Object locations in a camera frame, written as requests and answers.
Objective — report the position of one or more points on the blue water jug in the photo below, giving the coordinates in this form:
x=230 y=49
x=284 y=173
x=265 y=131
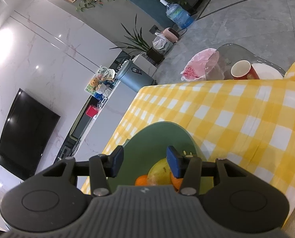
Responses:
x=177 y=14

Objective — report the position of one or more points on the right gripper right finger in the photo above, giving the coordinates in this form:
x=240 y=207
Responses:
x=185 y=167

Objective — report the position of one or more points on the pink plastic bag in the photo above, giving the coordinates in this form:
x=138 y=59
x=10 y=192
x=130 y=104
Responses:
x=200 y=65

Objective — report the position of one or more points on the white tv cabinet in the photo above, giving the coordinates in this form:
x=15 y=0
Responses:
x=97 y=131

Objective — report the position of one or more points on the glass side table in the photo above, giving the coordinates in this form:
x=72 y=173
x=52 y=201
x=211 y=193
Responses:
x=229 y=55

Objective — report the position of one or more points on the upper yellow-green pear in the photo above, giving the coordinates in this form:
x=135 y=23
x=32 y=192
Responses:
x=159 y=174

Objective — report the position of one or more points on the hanging vine plant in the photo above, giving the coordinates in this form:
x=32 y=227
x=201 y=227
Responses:
x=97 y=0

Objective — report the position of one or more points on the green plastic bowl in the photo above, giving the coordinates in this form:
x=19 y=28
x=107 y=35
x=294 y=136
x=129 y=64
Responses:
x=145 y=149

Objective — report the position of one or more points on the black television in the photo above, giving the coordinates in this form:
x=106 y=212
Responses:
x=26 y=132

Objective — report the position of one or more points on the white plastic bag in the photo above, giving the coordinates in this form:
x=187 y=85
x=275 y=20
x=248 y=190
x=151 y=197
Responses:
x=161 y=44

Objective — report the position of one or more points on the red cup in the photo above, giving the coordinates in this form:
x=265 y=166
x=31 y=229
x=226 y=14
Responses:
x=243 y=70

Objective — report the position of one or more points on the blue-grey trash can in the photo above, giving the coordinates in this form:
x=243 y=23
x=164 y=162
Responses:
x=133 y=77

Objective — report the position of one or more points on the red box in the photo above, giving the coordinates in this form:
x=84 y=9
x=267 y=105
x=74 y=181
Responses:
x=92 y=111

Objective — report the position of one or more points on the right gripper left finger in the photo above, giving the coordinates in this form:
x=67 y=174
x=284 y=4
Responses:
x=104 y=166

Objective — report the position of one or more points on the potted green plant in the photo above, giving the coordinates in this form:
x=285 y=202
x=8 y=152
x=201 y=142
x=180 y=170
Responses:
x=136 y=43

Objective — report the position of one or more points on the yellow checkered tablecloth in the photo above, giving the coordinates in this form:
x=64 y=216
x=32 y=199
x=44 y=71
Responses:
x=250 y=122

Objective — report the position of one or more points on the pink small appliance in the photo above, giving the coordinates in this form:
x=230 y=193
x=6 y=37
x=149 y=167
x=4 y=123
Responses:
x=171 y=35

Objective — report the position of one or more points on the teddy bear toy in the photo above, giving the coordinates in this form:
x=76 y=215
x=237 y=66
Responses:
x=94 y=82

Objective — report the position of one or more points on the orange in bowl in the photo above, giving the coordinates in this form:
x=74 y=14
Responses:
x=141 y=181

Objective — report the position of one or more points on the white plate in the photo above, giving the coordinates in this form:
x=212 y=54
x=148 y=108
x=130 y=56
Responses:
x=266 y=72

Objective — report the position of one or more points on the orange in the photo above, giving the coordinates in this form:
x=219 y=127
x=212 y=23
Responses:
x=141 y=181
x=176 y=182

